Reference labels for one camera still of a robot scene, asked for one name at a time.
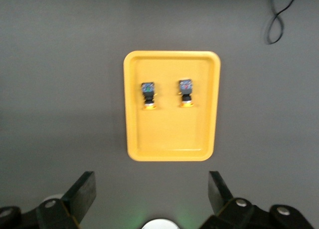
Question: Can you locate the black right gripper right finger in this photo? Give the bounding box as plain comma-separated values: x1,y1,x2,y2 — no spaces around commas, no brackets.
199,171,314,229

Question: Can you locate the yellow push button red-marked base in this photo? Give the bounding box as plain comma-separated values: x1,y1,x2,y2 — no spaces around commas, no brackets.
178,79,196,108

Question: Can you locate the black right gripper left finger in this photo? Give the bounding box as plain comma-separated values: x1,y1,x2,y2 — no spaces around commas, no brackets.
0,171,97,229

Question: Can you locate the black loose cable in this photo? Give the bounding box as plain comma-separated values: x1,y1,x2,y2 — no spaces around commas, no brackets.
264,0,304,45

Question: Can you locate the yellow push button green-marked base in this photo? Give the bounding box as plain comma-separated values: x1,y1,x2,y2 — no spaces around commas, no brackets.
140,81,158,111

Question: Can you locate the yellow plastic tray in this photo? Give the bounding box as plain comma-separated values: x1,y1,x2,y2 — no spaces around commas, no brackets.
123,50,221,162

